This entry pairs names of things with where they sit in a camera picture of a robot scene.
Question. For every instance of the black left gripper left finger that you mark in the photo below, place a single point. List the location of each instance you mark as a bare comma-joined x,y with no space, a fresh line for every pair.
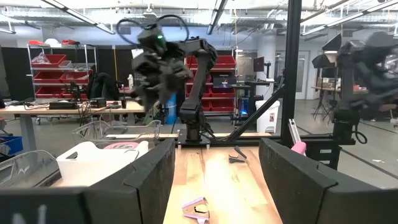
140,193

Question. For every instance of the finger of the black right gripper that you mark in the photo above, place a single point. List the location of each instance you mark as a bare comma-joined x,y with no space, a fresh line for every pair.
141,98
158,99

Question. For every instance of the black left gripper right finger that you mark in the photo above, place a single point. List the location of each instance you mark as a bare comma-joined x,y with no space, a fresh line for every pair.
295,193

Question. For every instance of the pink and white stapler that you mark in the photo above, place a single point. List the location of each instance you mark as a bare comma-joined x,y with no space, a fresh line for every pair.
299,148

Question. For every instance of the lavender stapler remover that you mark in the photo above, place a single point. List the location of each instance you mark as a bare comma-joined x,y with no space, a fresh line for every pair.
190,203

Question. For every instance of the black stapler remover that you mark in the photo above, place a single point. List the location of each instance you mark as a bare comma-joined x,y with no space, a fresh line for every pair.
235,160

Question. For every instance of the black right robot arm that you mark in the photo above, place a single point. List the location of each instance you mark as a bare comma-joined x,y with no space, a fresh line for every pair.
199,81

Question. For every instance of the blue barrel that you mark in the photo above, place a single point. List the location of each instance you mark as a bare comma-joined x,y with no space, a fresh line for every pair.
171,112

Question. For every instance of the black office chair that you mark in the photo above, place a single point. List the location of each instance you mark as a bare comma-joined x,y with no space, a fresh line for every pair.
102,87

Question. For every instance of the white plastic bin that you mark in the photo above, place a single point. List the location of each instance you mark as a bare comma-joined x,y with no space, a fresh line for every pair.
93,168

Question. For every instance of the clear plastic bin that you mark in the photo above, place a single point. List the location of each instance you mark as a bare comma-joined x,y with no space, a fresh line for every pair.
93,130
31,168

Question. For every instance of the red storage bin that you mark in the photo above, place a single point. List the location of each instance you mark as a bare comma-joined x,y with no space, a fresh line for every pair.
222,105
53,59
222,92
76,77
48,92
225,62
46,77

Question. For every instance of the long LED light bar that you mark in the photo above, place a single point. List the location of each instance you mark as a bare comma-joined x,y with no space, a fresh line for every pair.
342,20
216,15
77,15

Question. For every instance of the black equipment box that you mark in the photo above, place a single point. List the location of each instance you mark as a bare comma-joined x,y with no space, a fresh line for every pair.
62,105

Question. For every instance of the white trash bin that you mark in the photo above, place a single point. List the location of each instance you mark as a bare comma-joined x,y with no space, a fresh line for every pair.
267,118

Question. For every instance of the wooden work table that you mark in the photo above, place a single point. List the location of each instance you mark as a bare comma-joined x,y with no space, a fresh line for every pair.
62,111

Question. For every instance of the black standing desk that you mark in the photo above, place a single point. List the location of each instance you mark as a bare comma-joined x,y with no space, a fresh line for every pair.
248,83

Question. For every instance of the dark monitor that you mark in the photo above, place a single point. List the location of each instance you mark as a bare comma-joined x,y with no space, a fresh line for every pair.
258,63

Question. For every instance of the blue storage bin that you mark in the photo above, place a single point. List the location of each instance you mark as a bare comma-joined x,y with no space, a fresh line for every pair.
11,144

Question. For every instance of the black softbox light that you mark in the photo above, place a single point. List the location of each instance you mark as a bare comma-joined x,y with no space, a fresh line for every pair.
332,43

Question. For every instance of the black rig frame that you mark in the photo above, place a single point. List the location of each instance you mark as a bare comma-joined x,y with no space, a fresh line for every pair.
290,77

